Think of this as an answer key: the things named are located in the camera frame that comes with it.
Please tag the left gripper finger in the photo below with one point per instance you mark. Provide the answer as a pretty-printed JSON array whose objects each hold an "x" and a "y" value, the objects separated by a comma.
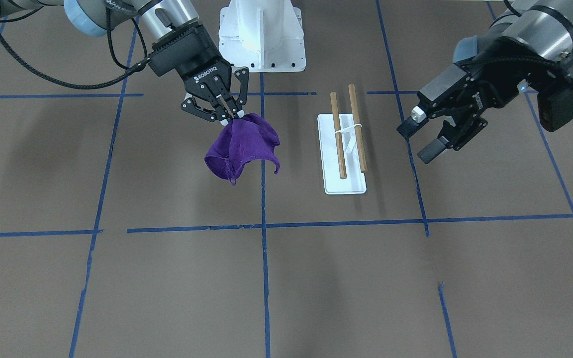
[
  {"x": 452, "y": 137},
  {"x": 418, "y": 118}
]

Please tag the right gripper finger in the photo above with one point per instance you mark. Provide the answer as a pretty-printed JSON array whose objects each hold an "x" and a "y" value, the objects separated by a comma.
[
  {"x": 216, "y": 115},
  {"x": 235, "y": 103}
]

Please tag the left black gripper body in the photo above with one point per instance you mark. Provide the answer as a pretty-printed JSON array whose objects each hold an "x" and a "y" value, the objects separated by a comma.
[{"x": 485, "y": 92}]

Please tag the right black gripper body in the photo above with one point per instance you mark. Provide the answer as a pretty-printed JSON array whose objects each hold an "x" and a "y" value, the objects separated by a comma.
[{"x": 206, "y": 74}]

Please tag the purple towel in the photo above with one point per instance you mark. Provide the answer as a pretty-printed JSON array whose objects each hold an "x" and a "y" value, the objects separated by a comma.
[{"x": 242, "y": 141}]

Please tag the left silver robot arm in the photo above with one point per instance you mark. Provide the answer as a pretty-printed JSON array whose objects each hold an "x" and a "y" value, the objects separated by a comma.
[{"x": 530, "y": 46}]

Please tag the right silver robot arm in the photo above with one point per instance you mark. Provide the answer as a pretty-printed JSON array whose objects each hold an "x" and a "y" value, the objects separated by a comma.
[{"x": 215, "y": 90}]

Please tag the rear wooden rack rod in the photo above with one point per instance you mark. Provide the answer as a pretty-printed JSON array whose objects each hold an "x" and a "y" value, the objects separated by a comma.
[{"x": 357, "y": 125}]

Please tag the wooden rack rod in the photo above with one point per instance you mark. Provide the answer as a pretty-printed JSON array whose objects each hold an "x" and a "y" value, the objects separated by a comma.
[
  {"x": 357, "y": 125},
  {"x": 338, "y": 135}
]

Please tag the white towel rack base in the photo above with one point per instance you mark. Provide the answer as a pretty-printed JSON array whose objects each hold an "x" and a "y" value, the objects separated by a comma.
[{"x": 333, "y": 185}]

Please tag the front wooden rack rod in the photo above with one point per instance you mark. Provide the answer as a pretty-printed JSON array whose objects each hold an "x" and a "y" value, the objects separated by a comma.
[{"x": 338, "y": 135}]

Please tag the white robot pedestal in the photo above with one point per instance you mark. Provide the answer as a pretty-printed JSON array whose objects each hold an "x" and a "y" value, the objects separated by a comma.
[{"x": 263, "y": 35}]

